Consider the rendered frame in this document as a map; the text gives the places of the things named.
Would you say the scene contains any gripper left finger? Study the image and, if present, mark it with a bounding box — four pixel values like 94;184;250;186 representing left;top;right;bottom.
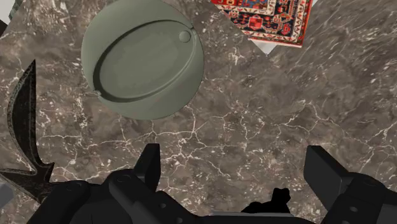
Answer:
27;143;199;224

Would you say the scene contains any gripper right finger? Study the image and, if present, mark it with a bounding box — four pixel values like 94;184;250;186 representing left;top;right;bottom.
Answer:
303;144;397;224

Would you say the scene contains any black curved pointed ornament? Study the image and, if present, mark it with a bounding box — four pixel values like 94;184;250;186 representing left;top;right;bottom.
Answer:
0;59;57;204

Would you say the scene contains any grey-green round dish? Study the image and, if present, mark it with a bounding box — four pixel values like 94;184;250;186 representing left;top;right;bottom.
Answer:
81;0;205;121

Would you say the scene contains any red patterned robot stand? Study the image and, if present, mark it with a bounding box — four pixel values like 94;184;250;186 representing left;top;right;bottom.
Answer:
211;0;314;48

